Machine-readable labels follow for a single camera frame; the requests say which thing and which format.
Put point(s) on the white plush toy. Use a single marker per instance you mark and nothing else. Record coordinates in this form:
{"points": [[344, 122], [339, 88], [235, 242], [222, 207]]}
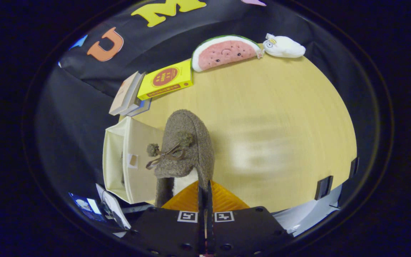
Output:
{"points": [[285, 48]]}

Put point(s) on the cream fabric storage box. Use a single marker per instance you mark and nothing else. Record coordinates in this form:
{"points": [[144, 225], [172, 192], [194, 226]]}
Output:
{"points": [[141, 178]]}

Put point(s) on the beige paperback book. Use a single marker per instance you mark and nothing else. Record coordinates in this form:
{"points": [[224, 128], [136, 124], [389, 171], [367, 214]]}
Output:
{"points": [[124, 95]]}

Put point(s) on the blue book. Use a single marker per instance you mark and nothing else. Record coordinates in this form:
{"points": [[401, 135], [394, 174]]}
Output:
{"points": [[144, 107]]}

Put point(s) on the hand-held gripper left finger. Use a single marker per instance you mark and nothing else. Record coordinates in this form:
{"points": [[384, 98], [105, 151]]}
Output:
{"points": [[166, 232]]}

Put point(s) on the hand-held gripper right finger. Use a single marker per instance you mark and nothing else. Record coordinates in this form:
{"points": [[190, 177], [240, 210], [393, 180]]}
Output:
{"points": [[248, 232]]}

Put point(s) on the watermelon slice plush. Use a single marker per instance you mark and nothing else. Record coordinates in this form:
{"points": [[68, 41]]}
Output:
{"points": [[227, 53]]}

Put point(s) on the grey-beige book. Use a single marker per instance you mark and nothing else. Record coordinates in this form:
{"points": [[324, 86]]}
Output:
{"points": [[136, 100]]}

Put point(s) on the yellow book with red circle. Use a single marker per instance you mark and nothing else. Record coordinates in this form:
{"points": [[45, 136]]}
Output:
{"points": [[166, 79]]}

